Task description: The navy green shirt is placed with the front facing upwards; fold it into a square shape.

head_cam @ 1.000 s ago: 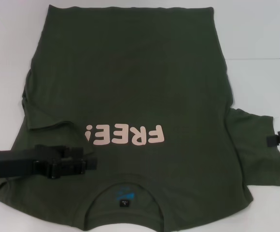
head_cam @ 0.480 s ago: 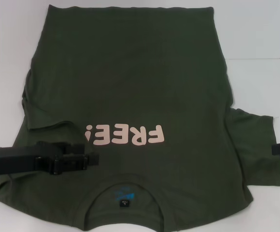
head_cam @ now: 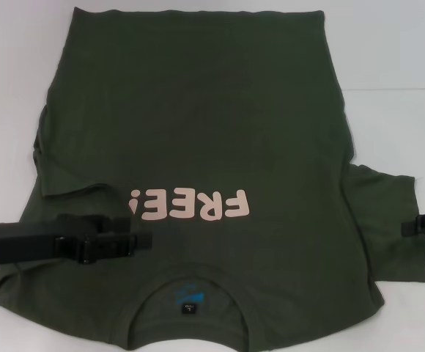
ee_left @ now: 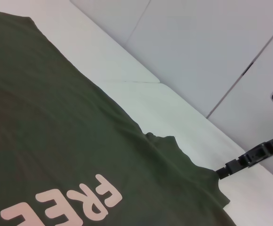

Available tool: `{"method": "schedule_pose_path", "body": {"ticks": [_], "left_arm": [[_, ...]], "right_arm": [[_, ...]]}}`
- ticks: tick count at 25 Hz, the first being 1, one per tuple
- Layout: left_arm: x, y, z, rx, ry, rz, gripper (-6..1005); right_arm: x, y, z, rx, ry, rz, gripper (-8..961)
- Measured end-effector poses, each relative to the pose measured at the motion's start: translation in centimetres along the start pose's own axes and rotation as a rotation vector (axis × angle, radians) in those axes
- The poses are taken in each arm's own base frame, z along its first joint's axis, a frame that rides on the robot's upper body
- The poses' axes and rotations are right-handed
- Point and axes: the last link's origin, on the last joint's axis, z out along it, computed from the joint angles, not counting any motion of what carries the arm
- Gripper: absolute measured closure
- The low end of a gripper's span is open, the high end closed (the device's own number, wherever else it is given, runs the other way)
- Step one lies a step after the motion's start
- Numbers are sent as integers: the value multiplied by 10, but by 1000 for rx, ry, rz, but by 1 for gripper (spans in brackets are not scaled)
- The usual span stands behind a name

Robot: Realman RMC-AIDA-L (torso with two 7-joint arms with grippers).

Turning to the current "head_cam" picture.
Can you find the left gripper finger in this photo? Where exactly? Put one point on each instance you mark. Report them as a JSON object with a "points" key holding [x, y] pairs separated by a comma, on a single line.
{"points": [[124, 245], [110, 224]]}

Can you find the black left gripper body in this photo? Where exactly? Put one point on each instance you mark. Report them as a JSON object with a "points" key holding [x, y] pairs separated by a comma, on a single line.
{"points": [[25, 242]]}

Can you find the dark green FREE! t-shirt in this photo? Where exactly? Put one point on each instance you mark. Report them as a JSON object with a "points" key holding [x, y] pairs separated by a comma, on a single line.
{"points": [[205, 128]]}

